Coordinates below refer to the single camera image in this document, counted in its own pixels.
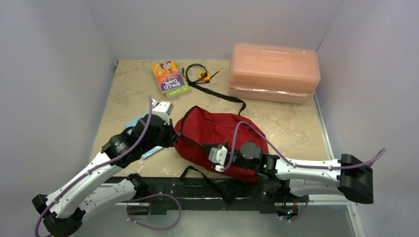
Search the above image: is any red student backpack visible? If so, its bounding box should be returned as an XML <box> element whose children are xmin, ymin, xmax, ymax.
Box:
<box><xmin>174</xmin><ymin>106</ymin><xmax>268</xmax><ymax>183</ymax></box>

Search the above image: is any purple Roald Dahl book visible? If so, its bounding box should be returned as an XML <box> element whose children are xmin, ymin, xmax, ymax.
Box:
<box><xmin>152</xmin><ymin>60</ymin><xmax>185</xmax><ymax>94</ymax></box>

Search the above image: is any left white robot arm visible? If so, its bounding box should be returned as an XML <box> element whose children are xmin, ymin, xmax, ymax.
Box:
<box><xmin>32</xmin><ymin>112</ymin><xmax>177</xmax><ymax>237</ymax></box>

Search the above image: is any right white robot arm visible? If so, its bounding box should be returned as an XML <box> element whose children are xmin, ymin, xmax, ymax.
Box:
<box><xmin>214</xmin><ymin>142</ymin><xmax>374</xmax><ymax>204</ymax></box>

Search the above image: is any light blue notebook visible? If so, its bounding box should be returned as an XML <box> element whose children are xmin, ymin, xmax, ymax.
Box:
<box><xmin>125</xmin><ymin>113</ymin><xmax>164</xmax><ymax>160</ymax></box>

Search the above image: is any green paperback book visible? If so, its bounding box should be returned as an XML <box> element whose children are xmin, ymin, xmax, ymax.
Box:
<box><xmin>165</xmin><ymin>66</ymin><xmax>191</xmax><ymax>98</ymax></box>

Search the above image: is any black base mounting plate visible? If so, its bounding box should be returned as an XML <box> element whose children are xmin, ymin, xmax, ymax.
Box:
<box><xmin>128</xmin><ymin>177</ymin><xmax>309</xmax><ymax>216</ymax></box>

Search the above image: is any translucent orange plastic box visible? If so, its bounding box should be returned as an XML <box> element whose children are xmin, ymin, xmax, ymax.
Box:
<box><xmin>227</xmin><ymin>43</ymin><xmax>321</xmax><ymax>104</ymax></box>

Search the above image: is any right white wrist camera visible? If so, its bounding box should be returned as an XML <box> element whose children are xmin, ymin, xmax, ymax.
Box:
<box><xmin>208</xmin><ymin>145</ymin><xmax>228</xmax><ymax>172</ymax></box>

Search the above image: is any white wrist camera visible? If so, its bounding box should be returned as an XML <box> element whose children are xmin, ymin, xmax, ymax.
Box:
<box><xmin>208</xmin><ymin>145</ymin><xmax>228</xmax><ymax>172</ymax></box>
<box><xmin>152</xmin><ymin>99</ymin><xmax>174</xmax><ymax>125</ymax></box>

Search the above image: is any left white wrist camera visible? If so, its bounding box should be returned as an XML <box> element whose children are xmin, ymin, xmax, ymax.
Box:
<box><xmin>152</xmin><ymin>99</ymin><xmax>174</xmax><ymax>125</ymax></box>

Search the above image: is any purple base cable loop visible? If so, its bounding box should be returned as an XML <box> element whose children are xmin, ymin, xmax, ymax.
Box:
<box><xmin>126</xmin><ymin>192</ymin><xmax>181</xmax><ymax>231</ymax></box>

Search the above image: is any black cable with orange tag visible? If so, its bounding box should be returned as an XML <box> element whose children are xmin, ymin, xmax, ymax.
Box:
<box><xmin>182</xmin><ymin>63</ymin><xmax>220</xmax><ymax>85</ymax></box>

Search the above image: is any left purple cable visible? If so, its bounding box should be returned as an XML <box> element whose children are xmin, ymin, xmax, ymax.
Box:
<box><xmin>34</xmin><ymin>95</ymin><xmax>154</xmax><ymax>237</ymax></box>

